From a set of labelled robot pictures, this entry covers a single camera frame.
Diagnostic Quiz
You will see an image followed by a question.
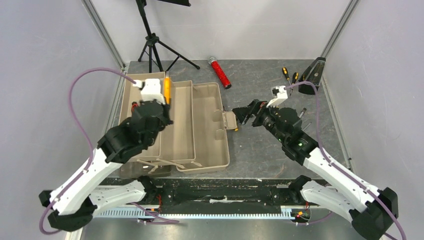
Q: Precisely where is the translucent brown plastic toolbox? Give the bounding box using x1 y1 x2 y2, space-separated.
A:
114 80 238 179

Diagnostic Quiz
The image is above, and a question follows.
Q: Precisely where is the orange black utility knife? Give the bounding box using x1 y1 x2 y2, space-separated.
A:
163 71 172 105

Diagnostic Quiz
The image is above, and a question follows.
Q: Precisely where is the red black utility knife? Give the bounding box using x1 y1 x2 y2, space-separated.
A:
131 102 139 113

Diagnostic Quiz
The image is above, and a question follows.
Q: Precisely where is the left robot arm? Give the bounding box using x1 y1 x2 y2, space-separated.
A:
38 100 173 233

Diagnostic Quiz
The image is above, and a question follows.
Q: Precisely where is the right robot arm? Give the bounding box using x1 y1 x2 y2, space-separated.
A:
232 99 406 240

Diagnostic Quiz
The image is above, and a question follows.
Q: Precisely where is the black clear-lid tool case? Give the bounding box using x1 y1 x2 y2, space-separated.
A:
298 57 326 95

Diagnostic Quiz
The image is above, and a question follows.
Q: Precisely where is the yellow black screwdriver far left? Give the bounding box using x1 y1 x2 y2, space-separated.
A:
282 66 292 86

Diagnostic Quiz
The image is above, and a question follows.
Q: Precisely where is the yellow black screwdriver far right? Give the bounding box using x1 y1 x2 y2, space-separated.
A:
289 72 299 96

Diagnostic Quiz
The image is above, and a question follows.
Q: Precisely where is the red glitter flashlight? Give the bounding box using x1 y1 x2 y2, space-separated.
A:
208 56 232 89

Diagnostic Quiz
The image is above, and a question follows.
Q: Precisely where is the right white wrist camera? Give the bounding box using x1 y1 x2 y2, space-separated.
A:
266 85 289 108

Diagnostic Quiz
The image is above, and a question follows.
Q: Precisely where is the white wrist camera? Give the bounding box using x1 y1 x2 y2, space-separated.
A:
266 85 289 108
132 78 166 105

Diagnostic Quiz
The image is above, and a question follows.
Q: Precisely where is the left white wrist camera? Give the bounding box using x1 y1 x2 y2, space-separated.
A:
132 78 166 105

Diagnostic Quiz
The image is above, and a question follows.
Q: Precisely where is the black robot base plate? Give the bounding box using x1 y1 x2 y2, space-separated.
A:
152 178 307 215

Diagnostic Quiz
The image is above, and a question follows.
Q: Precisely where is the black camera tripod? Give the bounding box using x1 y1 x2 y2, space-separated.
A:
135 0 200 73

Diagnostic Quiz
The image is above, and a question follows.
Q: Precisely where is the aluminium frame rail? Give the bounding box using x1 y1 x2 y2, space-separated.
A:
81 193 361 240

